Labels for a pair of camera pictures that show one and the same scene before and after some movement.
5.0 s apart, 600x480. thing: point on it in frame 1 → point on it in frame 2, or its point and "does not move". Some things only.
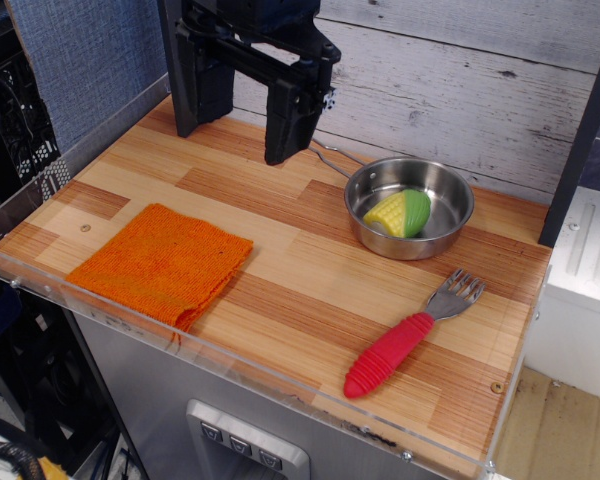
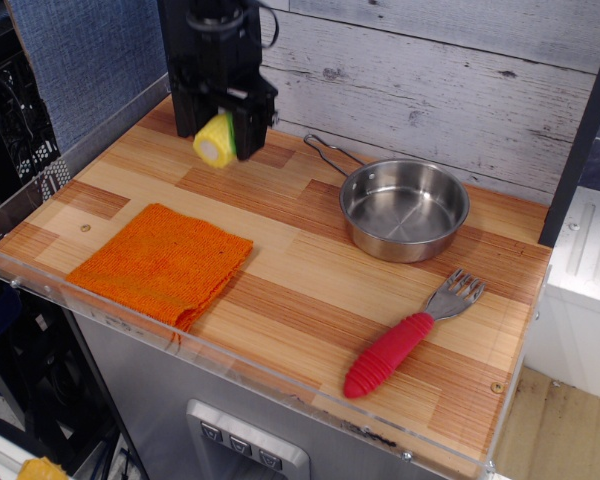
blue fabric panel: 91,57 does not move
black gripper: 269,38 → 224,61
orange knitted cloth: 164,262 does not move
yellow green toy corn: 404,214 → 215,143
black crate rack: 18,143 does not move
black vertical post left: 170,13 does not move
